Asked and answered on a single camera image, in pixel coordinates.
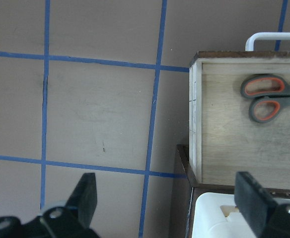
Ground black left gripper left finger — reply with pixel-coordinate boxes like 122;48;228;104
65;173;97;228

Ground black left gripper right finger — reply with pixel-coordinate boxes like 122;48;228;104
234;172;277;236

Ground light wooden drawer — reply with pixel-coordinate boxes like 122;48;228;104
188;32;290;191

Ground grey orange handled scissors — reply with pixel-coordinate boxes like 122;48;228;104
240;74;290;123

